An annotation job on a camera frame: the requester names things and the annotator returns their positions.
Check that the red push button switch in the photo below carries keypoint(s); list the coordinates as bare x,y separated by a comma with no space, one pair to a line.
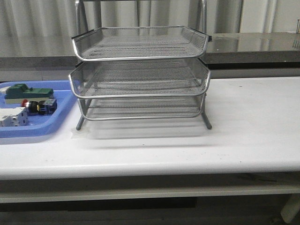
44,107

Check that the blue plastic tray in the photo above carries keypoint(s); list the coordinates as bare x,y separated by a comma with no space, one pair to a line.
39,125

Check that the grey stone counter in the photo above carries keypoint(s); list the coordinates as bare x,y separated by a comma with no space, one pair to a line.
225,51

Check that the white circuit breaker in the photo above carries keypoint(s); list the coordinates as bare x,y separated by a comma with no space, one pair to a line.
13,117

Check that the green electrical module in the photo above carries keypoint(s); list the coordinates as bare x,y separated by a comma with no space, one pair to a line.
17,93

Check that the white table leg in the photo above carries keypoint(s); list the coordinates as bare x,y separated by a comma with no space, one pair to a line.
291,208

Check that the silver metal rack frame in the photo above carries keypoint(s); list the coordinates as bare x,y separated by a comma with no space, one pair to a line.
82,27

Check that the small wire rack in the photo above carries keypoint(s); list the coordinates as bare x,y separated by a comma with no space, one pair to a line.
298,27

